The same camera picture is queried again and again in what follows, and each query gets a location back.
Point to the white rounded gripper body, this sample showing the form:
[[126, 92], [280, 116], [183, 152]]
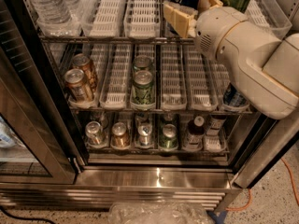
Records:
[[215, 28]]

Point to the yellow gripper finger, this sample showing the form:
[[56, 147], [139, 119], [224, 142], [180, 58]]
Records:
[[179, 17], [204, 5]]

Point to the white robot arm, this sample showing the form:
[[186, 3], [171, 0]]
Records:
[[263, 68]]

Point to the green can rear middle shelf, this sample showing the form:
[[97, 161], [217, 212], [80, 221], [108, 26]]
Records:
[[142, 62]]

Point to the blue pepsi can middle shelf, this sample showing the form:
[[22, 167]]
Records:
[[233, 98]]

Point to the green can front middle shelf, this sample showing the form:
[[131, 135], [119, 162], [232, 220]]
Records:
[[143, 88]]

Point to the dark labelled bottle bottom shelf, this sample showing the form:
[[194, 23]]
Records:
[[214, 124]]

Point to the brown can rear middle shelf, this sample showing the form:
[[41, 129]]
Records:
[[85, 63]]

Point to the brown can shelf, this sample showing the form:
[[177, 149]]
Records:
[[78, 84], [120, 135], [85, 63]]

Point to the silver red can bottom shelf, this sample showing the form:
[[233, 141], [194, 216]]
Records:
[[145, 134]]

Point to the stainless steel fridge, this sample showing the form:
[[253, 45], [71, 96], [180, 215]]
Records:
[[247, 146]]

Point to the green can bottom shelf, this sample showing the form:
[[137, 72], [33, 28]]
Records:
[[168, 138]]

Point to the brown can front middle shelf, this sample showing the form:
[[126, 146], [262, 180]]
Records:
[[78, 84]]

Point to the brown can bottom shelf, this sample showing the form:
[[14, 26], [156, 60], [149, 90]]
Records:
[[120, 135]]

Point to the silver can bottom shelf left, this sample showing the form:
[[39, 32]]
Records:
[[95, 133]]

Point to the glass fridge door left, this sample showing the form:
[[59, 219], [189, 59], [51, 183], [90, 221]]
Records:
[[34, 151]]

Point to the clear empty tray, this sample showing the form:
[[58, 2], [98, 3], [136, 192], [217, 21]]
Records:
[[103, 18], [142, 19], [268, 15], [173, 89], [115, 87], [200, 88]]

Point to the clear empty tray top right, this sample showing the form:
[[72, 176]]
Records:
[[268, 15]]

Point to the clear tray with green cans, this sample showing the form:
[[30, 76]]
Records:
[[148, 50]]

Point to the brown bottle white cap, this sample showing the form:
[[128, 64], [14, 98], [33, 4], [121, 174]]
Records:
[[195, 132]]

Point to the clear tray with brown cans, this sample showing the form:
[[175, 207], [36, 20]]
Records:
[[99, 55]]

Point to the clear tray under water bottles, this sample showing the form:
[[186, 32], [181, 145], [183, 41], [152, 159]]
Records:
[[69, 28]]

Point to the clear water bottle front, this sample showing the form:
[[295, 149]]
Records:
[[52, 11]]

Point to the blue tape on floor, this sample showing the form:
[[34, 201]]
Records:
[[218, 218]]

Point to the clear plastic bag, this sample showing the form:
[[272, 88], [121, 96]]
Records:
[[158, 213]]

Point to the middle wire shelf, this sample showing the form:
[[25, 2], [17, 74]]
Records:
[[160, 111]]

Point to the wire shelf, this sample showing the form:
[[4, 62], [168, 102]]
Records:
[[160, 111], [113, 40]]

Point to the top wire shelf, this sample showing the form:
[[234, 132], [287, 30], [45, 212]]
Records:
[[113, 40]]

